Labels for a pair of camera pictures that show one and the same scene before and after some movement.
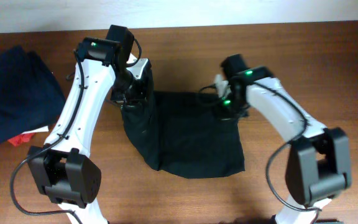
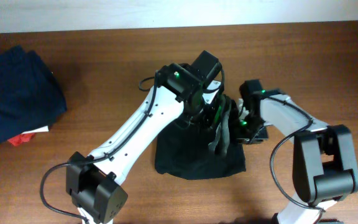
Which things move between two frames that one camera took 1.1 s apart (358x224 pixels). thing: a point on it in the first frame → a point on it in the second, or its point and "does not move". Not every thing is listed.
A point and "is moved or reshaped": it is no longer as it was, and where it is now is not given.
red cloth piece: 20,139 does not move
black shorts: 182,135 is moved or reshaped
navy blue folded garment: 18,94 does not move
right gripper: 221,117 → 261,133
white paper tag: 44,129 does not move
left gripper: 145,83 → 206,122
